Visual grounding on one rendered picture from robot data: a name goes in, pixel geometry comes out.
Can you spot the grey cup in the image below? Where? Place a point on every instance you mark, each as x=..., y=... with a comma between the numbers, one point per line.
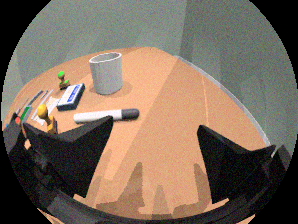
x=106, y=72

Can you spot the white marker with grey cap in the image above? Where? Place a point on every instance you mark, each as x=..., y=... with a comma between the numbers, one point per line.
x=91, y=116

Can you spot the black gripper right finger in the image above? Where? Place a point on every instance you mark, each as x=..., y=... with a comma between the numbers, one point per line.
x=227, y=163

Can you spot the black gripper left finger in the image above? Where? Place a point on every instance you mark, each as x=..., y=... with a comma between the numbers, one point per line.
x=74, y=154

